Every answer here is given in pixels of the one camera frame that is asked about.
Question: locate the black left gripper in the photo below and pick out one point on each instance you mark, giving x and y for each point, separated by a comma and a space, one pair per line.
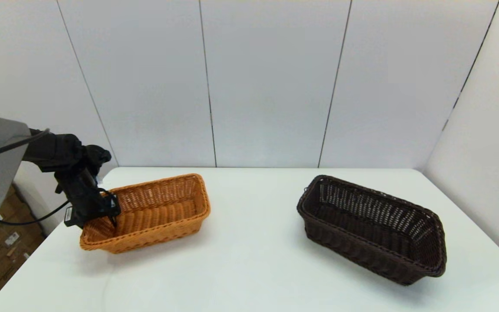
85, 199

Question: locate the orange wicker basket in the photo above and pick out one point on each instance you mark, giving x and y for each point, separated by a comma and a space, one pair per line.
158, 236

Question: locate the dark brown wicker basket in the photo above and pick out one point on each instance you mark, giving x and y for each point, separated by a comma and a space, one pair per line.
362, 255

